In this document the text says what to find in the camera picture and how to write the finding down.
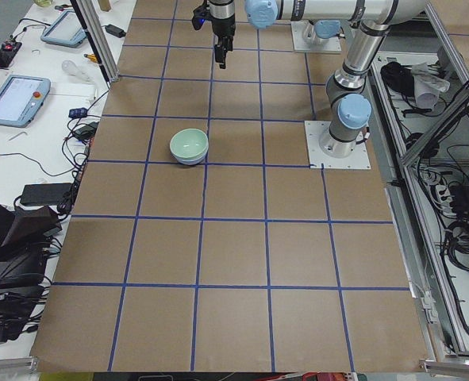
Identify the aluminium frame post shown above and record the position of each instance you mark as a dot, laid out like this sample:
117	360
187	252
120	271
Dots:
91	25

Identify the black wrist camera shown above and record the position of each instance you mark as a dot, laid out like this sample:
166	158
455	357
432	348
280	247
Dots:
200	14

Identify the teach pendant far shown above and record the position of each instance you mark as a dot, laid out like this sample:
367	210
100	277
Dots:
65	31

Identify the gold cylindrical tool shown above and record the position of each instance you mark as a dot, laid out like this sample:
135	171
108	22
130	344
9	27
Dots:
91	57

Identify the black power brick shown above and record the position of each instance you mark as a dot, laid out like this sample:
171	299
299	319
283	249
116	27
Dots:
44	194

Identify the blue bowl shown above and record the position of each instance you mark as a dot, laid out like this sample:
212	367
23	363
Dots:
191	161

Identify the teach pendant near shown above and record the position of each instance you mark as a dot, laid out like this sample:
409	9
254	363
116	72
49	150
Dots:
21	97

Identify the black power adapter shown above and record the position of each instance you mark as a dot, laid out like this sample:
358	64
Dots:
115	31

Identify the small blue device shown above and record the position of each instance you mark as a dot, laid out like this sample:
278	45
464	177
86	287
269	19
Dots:
77	113

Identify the green bowl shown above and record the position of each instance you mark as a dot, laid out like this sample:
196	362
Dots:
189	144

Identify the teach pendant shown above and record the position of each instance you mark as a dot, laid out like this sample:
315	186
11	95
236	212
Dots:
21	97
65	31

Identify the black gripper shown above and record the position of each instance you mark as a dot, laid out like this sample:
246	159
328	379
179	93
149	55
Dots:
222	26

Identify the white light bulb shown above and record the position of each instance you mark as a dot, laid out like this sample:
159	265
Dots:
70	68

